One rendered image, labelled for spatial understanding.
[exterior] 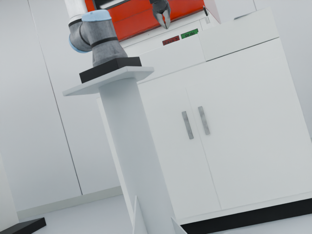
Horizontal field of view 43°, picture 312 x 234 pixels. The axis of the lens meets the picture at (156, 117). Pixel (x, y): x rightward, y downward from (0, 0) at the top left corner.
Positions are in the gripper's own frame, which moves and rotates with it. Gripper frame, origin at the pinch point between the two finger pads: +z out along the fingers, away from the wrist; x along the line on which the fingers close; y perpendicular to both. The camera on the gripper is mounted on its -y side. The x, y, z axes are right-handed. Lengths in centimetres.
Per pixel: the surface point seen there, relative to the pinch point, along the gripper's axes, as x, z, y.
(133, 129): 15, 46, -48
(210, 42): -19.2, 16.1, -5.2
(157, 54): 7.4, 12.8, -4.6
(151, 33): 22, -14, 58
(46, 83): 197, -40, 211
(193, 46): -11.3, 15.2, -5.0
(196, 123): -2, 51, -5
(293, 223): -32, 106, -11
